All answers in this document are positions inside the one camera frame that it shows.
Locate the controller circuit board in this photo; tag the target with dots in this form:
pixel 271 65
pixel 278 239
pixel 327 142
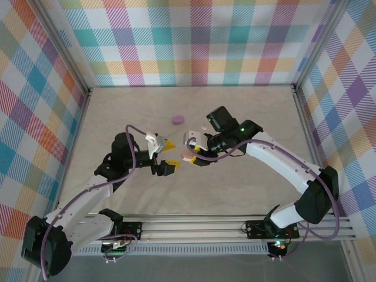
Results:
pixel 116 249
pixel 279 248

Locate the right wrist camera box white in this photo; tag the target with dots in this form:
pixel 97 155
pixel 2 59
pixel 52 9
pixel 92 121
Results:
pixel 195 138

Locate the aluminium frame post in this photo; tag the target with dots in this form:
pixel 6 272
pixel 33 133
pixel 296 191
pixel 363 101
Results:
pixel 58 44
pixel 321 44

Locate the purple earbud charging case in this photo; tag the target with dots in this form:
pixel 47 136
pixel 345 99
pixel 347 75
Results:
pixel 178 120

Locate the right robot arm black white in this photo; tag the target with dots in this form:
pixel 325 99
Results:
pixel 282 164

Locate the left controller circuit board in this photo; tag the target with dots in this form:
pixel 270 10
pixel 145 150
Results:
pixel 116 249

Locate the pink earbud charging case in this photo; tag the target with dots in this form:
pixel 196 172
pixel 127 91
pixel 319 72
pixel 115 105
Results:
pixel 185 155

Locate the right controller circuit board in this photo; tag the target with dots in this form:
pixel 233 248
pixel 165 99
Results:
pixel 279 248

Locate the aluminium table side rail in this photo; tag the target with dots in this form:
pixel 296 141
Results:
pixel 305 123
pixel 79 129

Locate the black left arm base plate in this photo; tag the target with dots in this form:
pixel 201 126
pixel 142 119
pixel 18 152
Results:
pixel 132 230

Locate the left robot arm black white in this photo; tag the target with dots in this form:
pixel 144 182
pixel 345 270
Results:
pixel 85 211

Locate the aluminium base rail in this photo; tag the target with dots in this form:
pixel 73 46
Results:
pixel 191 229

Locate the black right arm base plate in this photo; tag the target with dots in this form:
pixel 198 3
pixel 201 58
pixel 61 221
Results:
pixel 255 229

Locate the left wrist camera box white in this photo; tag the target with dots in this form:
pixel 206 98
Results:
pixel 153 144

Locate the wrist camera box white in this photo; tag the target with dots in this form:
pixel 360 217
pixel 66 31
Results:
pixel 195 138
pixel 153 144

